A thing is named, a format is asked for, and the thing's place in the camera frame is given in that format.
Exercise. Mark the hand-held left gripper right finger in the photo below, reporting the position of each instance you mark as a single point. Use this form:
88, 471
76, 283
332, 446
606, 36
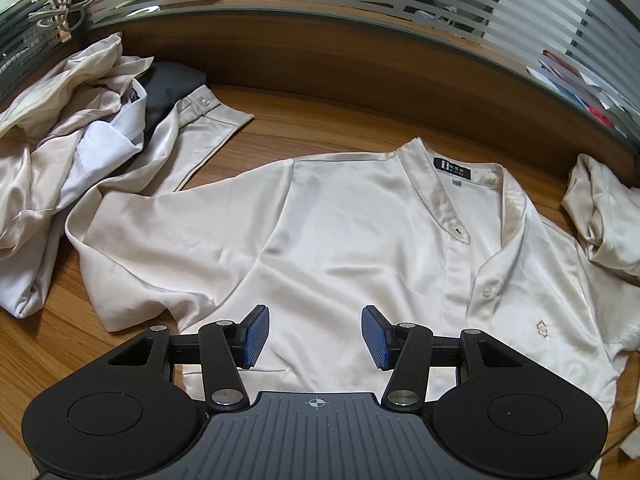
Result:
377, 337

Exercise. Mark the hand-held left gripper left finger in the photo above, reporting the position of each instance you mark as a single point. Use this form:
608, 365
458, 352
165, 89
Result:
256, 335

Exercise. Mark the cream satin shirt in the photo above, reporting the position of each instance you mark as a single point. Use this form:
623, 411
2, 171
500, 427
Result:
350, 235
45, 110

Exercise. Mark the white shirt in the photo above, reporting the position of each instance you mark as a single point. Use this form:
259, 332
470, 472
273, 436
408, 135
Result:
100, 150

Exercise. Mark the folded cream shirt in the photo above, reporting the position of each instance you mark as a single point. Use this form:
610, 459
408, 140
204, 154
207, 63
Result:
605, 210

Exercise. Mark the dark grey cloth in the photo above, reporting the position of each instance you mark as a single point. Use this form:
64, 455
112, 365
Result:
170, 85

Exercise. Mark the red and white papers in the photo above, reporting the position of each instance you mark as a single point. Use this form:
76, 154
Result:
565, 80

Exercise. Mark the striped glass desk partition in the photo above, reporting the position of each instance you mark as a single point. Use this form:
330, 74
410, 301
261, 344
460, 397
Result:
350, 0
20, 35

